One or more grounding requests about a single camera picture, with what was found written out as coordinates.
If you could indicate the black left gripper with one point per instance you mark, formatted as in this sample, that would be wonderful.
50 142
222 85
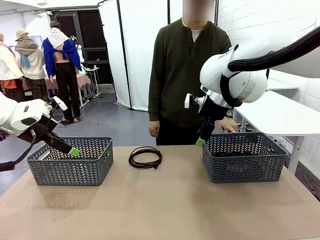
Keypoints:
40 130

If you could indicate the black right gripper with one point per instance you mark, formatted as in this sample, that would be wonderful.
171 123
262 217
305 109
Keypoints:
212 111

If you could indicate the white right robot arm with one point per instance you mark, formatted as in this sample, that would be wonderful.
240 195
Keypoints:
212 72

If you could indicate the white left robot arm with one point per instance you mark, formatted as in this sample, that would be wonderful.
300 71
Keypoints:
15 115

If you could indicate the person's right forearm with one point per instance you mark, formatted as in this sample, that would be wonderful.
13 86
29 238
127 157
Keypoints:
155 105

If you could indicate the person's left hand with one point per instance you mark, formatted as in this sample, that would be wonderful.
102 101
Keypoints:
228 124

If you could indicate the person's right hand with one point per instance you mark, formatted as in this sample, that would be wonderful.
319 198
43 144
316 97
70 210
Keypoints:
154 128

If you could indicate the grey plastic mesh basket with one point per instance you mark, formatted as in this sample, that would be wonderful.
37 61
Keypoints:
245 167
75 170

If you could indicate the black trousers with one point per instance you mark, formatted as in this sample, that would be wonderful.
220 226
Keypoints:
177 135

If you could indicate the dark green henley sweater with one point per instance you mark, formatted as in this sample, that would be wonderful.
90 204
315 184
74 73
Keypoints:
175 75

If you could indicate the table with pink cloth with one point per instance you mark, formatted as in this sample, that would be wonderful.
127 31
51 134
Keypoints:
83 80

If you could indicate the mannequin with blue cloth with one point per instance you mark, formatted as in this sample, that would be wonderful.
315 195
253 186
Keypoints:
62 65

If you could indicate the small white desk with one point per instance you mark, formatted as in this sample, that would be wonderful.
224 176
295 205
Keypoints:
93 69

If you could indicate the large white table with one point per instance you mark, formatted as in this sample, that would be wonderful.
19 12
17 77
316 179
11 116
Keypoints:
287 115

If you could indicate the black tripod pole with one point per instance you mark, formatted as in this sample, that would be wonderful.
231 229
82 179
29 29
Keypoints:
267 73

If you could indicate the mannequin with patterned scarf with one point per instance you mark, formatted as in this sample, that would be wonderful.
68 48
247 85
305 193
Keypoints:
32 65

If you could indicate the narrow white table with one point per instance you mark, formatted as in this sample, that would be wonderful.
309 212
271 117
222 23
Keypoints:
285 86

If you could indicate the white humanoid robot figure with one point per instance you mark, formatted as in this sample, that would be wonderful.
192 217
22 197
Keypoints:
81 56

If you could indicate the mannequin in white jacket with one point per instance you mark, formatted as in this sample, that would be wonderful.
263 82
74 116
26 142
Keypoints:
7 67

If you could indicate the white backdrop screen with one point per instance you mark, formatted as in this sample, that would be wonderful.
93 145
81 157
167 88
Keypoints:
127 50

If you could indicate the black backdrop stand pole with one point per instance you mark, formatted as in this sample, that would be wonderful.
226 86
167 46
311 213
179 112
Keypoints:
169 11
217 10
124 50

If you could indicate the person's blurred head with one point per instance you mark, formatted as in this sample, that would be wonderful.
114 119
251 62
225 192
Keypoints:
198 10

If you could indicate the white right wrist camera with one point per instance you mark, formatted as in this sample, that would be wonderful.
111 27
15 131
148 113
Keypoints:
188 101

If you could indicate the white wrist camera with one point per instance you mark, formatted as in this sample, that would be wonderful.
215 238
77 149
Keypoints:
60 103
188 101

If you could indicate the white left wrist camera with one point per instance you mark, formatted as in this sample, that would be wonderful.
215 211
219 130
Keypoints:
60 103

